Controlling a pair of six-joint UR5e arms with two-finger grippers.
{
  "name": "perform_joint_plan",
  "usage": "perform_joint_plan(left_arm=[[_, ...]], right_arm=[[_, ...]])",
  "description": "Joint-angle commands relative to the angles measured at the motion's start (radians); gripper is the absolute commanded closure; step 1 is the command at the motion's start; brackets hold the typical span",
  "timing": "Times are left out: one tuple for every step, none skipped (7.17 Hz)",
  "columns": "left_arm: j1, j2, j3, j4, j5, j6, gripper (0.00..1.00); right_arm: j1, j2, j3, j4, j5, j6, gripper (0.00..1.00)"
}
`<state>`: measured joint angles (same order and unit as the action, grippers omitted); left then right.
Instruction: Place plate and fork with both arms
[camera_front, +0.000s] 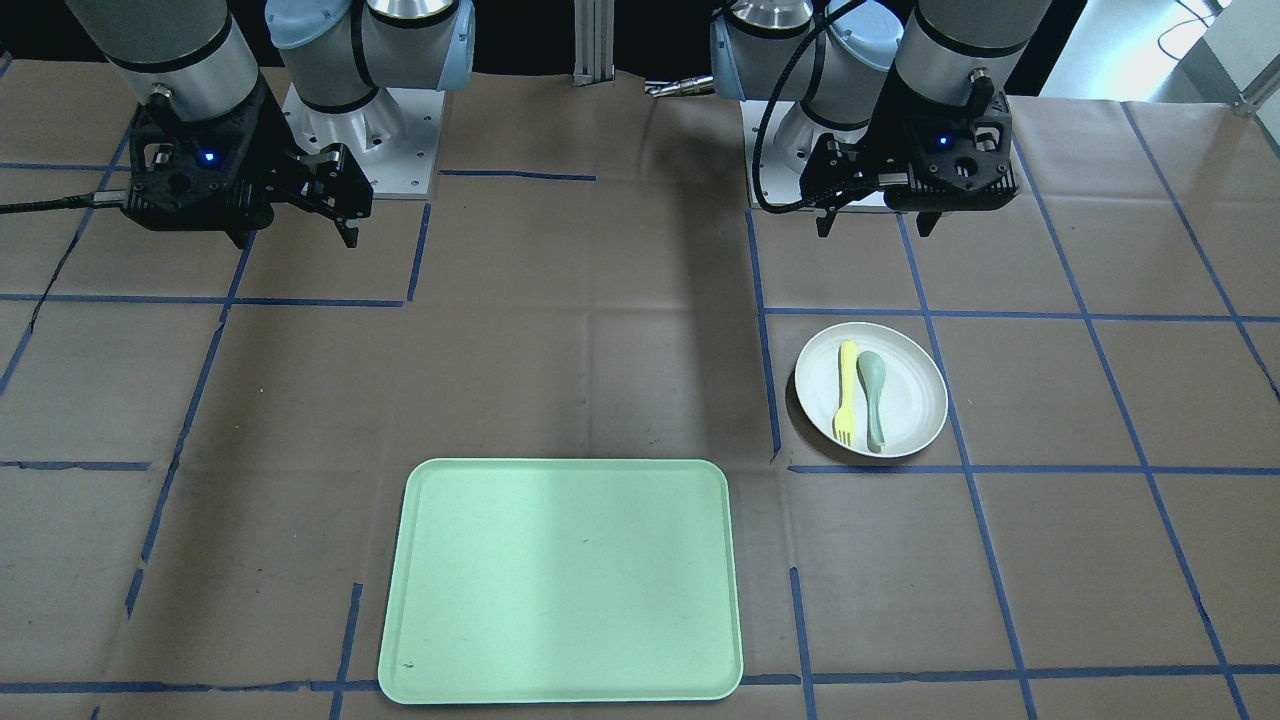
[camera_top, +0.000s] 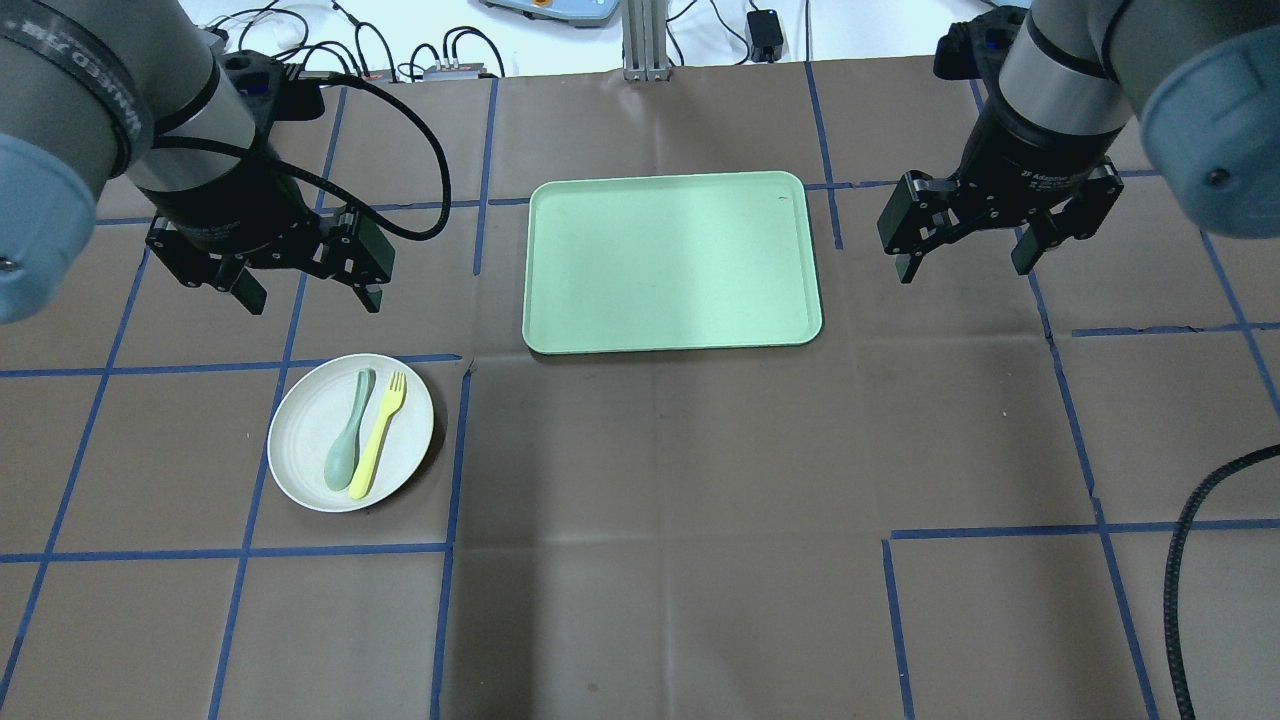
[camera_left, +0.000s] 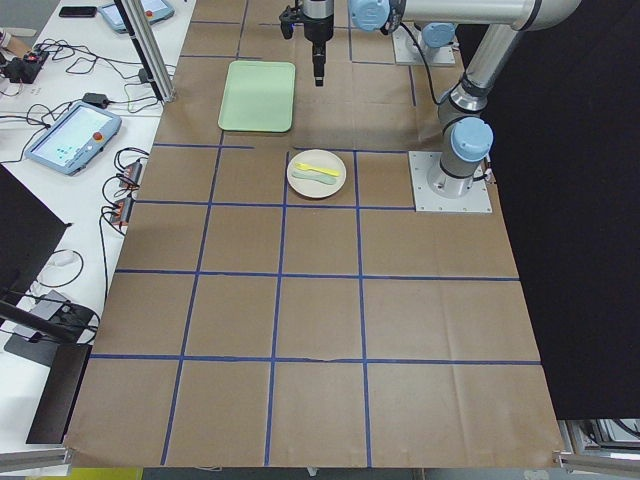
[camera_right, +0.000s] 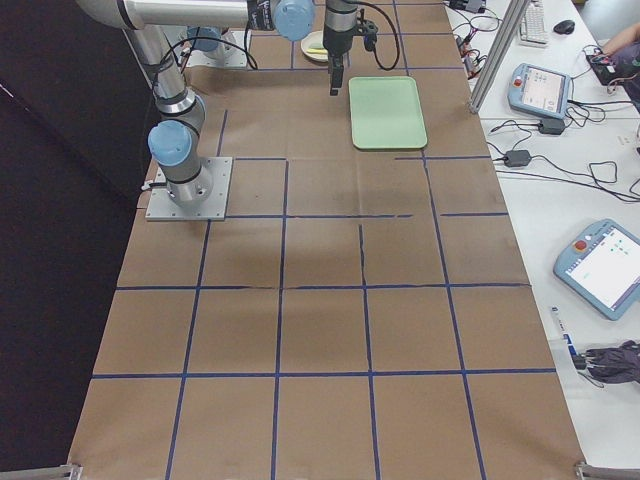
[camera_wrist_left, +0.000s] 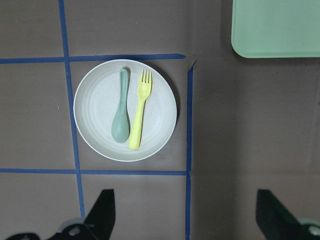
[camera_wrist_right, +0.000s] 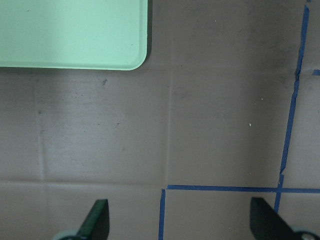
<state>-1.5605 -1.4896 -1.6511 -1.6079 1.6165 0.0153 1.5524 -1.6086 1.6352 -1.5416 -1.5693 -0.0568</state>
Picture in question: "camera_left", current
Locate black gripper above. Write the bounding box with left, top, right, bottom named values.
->
left=302, top=15, right=333, bottom=87

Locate beige round plate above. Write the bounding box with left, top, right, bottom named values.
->
left=286, top=149, right=347, bottom=199

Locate yellow plastic fork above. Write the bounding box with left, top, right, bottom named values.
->
left=294, top=162, right=341, bottom=177

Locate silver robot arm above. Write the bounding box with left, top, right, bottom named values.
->
left=348, top=0, right=580, bottom=199
left=410, top=22, right=456, bottom=67

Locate light green plastic tray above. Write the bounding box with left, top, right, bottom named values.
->
left=218, top=60, right=296, bottom=133

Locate pale green plastic spoon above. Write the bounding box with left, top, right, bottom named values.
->
left=289, top=170, right=337, bottom=185

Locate far blue teach pendant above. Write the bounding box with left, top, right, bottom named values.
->
left=96, top=0, right=176, bottom=34

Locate blue teach pendant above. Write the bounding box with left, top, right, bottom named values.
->
left=25, top=101, right=122, bottom=175
left=96, top=0, right=176, bottom=34

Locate black power adapter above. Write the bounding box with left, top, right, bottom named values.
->
left=82, top=92, right=110, bottom=109

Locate black smartphone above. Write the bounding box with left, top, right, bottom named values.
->
left=58, top=6, right=97, bottom=19

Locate near blue teach pendant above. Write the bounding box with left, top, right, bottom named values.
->
left=25, top=101, right=122, bottom=175

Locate brown paper table cover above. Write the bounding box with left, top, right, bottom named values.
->
left=65, top=1, right=562, bottom=468

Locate black monitor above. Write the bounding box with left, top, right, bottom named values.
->
left=1, top=168, right=96, bottom=366

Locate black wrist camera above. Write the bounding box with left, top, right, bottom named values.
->
left=279, top=6, right=302, bottom=40

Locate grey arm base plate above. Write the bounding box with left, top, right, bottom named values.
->
left=392, top=29, right=456, bottom=67
left=408, top=151, right=492, bottom=214

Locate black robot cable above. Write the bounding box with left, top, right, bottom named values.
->
left=397, top=20, right=454, bottom=106

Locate aluminium frame post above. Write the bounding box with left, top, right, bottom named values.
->
left=114, top=0, right=176, bottom=104

